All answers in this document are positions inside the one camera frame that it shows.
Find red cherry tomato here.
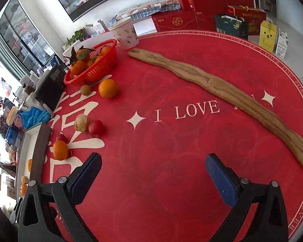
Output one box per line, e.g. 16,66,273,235
88,120,105,137

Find small mandarin in tray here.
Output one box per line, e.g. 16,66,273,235
20,184,28,197

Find dark green gift bag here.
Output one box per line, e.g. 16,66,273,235
215,14,248,40

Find red plastic fruit basket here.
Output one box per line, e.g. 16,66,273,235
64,39,118,87

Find large yellow orange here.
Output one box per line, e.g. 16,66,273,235
27,159,32,172

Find black radio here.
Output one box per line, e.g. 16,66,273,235
34,64,66,116

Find white paper cup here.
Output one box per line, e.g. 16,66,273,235
108,17,139,50

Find red gift boxes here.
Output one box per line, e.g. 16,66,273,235
151,0,255,32

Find yellow carton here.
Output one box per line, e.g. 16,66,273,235
258,21,278,53

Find white organizer container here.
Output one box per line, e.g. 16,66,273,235
19,70,49,110

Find orange mandarin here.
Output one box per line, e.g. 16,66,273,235
98,79,118,99
53,140,69,161

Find glass display cabinet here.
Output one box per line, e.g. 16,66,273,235
0,0,55,73

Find mandarins with leaves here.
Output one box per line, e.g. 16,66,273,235
68,45,112,78

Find red gift bag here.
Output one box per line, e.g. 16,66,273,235
227,5,267,35

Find blue rubber gloves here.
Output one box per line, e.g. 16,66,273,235
20,107,51,129

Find long wooden stick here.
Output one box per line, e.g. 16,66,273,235
127,48,303,167

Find brown longan by basket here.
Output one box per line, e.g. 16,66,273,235
80,85,91,96

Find blue drink can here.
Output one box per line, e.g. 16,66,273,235
6,127,24,148

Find red round table mat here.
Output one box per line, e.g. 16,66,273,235
42,46,303,241

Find red cherry tomato hidden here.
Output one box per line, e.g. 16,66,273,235
56,132,68,143

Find grey white tray box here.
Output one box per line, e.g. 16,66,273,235
15,123,51,200

